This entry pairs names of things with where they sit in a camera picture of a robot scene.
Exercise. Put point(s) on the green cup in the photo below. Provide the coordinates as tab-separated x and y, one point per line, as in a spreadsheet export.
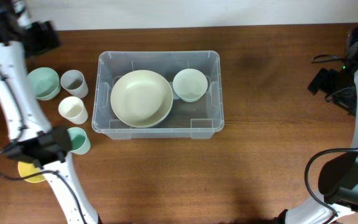
80	142

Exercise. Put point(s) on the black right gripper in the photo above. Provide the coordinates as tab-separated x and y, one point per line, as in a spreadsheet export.
322	82

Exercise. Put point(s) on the grey cup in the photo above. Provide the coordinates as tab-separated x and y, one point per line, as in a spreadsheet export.
73	81

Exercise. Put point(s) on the clear plastic storage bin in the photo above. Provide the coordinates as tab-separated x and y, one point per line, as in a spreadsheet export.
196	120

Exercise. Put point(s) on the yellow bowl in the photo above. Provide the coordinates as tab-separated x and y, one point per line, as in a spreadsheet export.
26	169

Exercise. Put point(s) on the beige plate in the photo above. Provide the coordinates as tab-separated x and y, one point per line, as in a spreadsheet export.
138	83
142	115

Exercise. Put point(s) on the white bowl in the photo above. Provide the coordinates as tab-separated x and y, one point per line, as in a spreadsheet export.
190	84

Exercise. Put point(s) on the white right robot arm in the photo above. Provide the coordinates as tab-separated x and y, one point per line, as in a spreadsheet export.
331	176

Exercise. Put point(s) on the green bowl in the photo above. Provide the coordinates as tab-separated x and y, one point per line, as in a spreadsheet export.
45	83

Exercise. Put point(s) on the cream cup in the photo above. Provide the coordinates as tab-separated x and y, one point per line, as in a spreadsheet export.
73	109

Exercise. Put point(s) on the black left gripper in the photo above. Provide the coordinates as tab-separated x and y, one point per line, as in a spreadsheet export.
42	44

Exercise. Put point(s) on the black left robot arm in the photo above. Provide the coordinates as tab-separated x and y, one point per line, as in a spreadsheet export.
32	138

